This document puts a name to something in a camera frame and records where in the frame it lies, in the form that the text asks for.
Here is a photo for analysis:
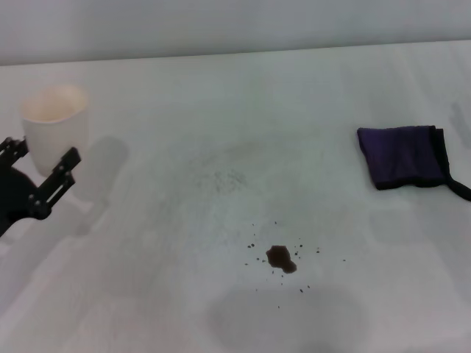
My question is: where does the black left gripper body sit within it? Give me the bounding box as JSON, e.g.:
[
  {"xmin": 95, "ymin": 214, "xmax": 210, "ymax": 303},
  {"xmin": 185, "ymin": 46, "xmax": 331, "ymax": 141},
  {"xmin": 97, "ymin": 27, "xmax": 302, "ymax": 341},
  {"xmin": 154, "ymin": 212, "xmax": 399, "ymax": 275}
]
[{"xmin": 0, "ymin": 165, "xmax": 38, "ymax": 238}]

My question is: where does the white paper cup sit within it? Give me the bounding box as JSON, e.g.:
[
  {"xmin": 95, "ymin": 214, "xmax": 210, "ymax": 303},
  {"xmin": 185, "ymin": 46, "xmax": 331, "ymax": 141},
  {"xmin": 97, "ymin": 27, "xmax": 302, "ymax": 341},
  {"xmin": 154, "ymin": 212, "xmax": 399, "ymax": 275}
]
[{"xmin": 19, "ymin": 84, "xmax": 91, "ymax": 177}]

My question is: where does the purple rag with black trim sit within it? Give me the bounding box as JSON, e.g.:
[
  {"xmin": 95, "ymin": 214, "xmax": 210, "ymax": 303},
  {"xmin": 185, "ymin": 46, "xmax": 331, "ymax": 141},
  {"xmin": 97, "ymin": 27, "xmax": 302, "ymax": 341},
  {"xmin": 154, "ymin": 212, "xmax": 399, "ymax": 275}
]
[{"xmin": 356, "ymin": 125, "xmax": 471, "ymax": 202}]

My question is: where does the black water stain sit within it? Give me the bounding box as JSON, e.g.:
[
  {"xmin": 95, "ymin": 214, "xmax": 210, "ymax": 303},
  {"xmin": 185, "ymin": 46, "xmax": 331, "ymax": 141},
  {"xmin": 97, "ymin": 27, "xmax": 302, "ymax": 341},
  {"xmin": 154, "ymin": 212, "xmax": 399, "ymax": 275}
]
[{"xmin": 265, "ymin": 244, "xmax": 299, "ymax": 274}]

